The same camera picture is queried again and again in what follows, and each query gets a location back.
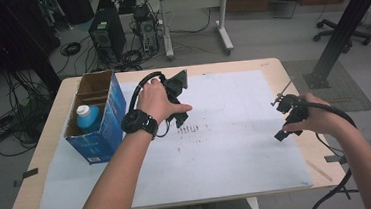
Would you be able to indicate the person's right hand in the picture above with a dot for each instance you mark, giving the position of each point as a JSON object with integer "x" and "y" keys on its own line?
{"x": 321, "y": 119}

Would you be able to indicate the grey floor mat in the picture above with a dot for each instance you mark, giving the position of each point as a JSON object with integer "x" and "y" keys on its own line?
{"x": 332, "y": 83}

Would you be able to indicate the black office chair base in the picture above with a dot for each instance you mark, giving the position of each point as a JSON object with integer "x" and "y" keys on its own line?
{"x": 338, "y": 32}

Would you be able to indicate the blue cardboard box with dividers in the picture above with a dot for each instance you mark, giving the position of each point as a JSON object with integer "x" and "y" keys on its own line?
{"x": 108, "y": 130}

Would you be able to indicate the grey tape piece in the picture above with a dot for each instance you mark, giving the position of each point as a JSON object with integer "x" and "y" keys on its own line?
{"x": 333, "y": 159}

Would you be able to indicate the blue bottle with white cap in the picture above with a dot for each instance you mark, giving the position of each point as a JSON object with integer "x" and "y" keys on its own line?
{"x": 88, "y": 120}

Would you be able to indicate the person's left hand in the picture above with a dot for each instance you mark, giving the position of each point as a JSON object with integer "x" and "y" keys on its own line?
{"x": 156, "y": 101}

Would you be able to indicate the black metal post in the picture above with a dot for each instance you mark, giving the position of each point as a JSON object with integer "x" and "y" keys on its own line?
{"x": 347, "y": 25}

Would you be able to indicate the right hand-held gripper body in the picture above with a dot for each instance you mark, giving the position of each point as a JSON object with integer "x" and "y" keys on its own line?
{"x": 290, "y": 104}

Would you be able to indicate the black computer tower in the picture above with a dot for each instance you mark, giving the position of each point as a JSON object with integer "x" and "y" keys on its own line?
{"x": 106, "y": 34}

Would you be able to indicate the black wristwatch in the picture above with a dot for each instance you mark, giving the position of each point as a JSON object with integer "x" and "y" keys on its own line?
{"x": 139, "y": 123}

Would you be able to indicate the white paper mat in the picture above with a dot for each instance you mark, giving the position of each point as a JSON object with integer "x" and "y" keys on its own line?
{"x": 231, "y": 161}

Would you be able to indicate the white table leg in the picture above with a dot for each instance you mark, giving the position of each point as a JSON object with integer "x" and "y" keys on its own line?
{"x": 253, "y": 207}

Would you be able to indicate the black tape strip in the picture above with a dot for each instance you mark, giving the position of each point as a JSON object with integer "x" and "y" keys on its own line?
{"x": 28, "y": 174}

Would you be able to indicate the grey computer tower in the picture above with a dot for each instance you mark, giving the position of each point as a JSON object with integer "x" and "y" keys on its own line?
{"x": 146, "y": 29}

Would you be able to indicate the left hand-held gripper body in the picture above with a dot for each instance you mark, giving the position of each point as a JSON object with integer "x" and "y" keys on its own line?
{"x": 177, "y": 83}

